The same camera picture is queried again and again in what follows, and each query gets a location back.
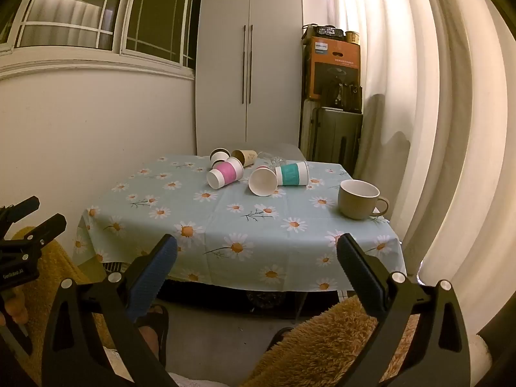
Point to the dark brown sleeve paper cup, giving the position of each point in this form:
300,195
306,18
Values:
219,156

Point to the clear glass cup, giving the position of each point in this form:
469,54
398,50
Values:
274,159

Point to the white paper cup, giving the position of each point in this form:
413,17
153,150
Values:
262,181

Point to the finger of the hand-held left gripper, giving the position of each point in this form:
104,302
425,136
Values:
44,227
22,207

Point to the grey suitcase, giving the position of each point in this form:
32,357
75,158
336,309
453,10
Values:
336,137

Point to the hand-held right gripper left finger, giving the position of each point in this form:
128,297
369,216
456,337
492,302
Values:
151,278

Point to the yellow fluffy clothing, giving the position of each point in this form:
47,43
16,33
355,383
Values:
330,342

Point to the cream curtain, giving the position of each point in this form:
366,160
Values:
423,88

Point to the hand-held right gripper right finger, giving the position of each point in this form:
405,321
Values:
361,270

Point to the daisy print tablecloth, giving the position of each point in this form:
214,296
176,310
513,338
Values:
225,225

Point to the white wardrobe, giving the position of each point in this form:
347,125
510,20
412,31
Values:
225,68

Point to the small beige pot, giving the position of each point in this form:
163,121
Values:
352,37

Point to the teal sleeve paper cup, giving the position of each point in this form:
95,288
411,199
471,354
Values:
292,174

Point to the white framed window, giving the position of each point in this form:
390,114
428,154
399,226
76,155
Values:
80,12

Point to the beige ceramic mug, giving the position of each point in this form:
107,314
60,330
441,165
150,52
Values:
354,206

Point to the black item on box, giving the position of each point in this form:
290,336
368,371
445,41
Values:
327,31

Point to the person's left hand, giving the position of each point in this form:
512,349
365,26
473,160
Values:
14,310

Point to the orange cardboard box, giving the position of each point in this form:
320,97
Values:
334,54

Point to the pink sleeve paper cup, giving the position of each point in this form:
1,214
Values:
229,171

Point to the black sandal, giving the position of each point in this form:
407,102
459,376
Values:
159,322

